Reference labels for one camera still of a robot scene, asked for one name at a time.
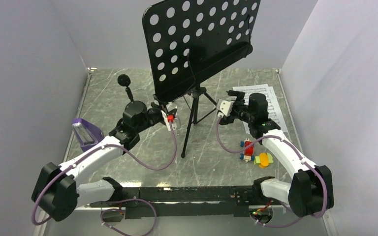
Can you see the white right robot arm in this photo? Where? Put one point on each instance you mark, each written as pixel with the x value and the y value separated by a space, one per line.
pixel 310 191

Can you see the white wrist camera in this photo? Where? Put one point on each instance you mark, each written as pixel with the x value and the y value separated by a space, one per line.
pixel 171 119
pixel 224 108

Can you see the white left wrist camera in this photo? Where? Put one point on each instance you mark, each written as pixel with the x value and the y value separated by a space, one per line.
pixel 171 119

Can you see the aluminium frame rail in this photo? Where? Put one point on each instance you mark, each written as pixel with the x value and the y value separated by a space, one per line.
pixel 261 216

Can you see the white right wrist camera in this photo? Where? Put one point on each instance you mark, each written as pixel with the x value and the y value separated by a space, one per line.
pixel 224 108

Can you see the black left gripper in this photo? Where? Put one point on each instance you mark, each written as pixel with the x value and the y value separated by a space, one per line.
pixel 163 106

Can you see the purple metronome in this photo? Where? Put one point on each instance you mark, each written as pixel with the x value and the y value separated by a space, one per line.
pixel 87 134

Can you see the green orange toy block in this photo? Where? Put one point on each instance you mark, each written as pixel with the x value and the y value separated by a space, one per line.
pixel 263 160

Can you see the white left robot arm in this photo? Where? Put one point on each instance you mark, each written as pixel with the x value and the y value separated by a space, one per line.
pixel 84 166

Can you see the sheet music page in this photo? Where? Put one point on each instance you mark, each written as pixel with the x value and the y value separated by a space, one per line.
pixel 275 112
pixel 248 90

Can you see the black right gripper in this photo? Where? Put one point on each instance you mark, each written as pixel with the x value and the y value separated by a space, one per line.
pixel 239 100

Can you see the black tripod music stand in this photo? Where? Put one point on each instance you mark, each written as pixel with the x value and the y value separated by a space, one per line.
pixel 189 41

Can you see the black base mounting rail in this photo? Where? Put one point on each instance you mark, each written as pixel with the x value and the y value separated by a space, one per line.
pixel 237 201

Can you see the black desktop microphone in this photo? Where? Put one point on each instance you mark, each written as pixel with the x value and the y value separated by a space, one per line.
pixel 124 81

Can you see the red toy block car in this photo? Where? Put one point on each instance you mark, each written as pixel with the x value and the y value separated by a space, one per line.
pixel 247 151

